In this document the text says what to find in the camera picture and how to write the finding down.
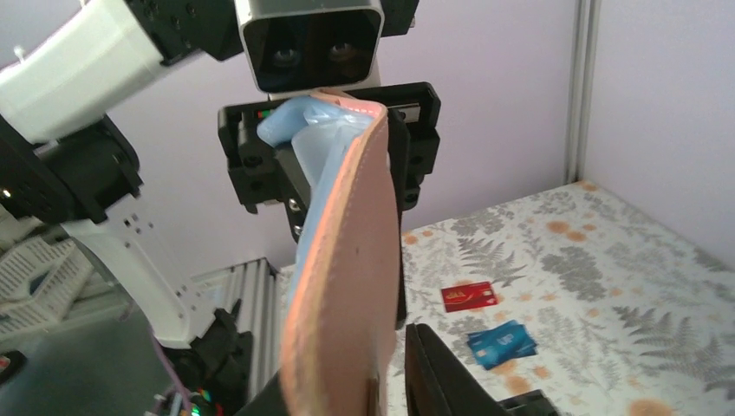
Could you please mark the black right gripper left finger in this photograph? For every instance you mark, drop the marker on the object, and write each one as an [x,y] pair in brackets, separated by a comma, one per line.
[269,402]

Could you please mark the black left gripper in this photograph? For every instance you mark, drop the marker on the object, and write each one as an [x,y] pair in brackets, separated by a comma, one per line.
[289,151]

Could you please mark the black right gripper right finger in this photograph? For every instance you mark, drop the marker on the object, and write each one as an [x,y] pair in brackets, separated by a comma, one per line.
[437,383]

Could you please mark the blue credit card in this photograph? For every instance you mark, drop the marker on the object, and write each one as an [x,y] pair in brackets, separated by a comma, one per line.
[505,340]
[496,347]

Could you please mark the red VIP card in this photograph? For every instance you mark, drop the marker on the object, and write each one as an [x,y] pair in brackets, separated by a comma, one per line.
[468,296]

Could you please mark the black VIP card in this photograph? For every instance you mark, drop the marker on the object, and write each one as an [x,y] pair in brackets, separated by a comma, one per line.
[533,403]

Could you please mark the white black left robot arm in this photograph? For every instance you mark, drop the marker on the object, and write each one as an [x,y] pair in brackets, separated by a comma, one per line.
[65,162]

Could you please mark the floral patterned table mat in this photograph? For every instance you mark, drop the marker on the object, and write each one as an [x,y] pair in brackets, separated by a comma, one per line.
[600,307]

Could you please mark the black tape roll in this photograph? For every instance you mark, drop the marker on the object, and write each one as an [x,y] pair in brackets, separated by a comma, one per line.
[12,362]

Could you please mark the white perforated plastic basket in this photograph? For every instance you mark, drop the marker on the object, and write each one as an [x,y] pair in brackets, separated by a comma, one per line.
[39,284]

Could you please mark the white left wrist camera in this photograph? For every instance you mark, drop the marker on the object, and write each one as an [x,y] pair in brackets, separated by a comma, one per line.
[298,45]

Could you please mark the aluminium mounting rail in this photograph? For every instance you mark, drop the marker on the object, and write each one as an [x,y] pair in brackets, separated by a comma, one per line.
[249,293]

